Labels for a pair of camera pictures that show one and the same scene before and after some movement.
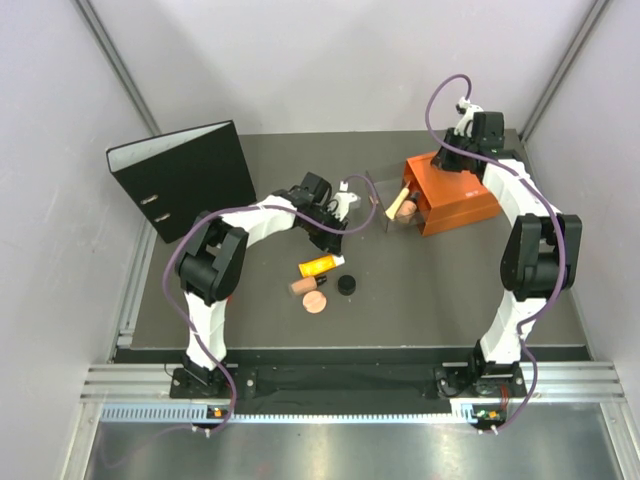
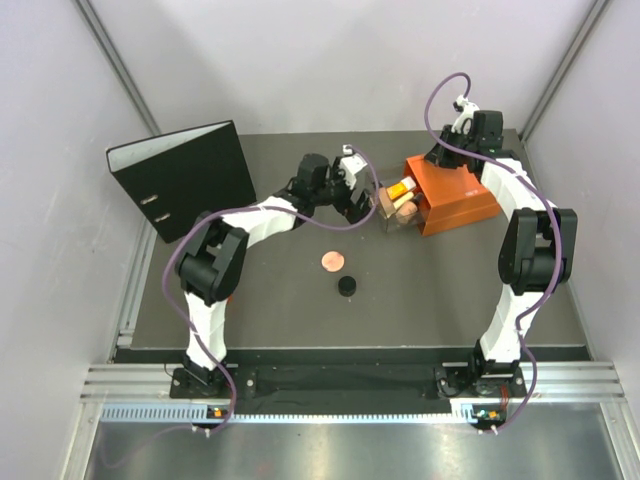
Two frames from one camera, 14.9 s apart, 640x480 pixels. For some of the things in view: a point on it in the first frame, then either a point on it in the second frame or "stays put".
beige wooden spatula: x=396 y=203 stays put
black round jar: x=346 y=285 stays put
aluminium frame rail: x=556 y=382 stays put
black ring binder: x=176 y=177 stays put
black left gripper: x=330 y=242 to x=353 y=212
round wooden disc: x=314 y=302 to x=332 y=261
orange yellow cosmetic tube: x=313 y=266 to x=400 y=188
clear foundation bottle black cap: x=408 y=208 to x=418 y=200
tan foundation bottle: x=308 y=284 to x=386 y=201
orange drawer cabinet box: x=448 y=199 stays put
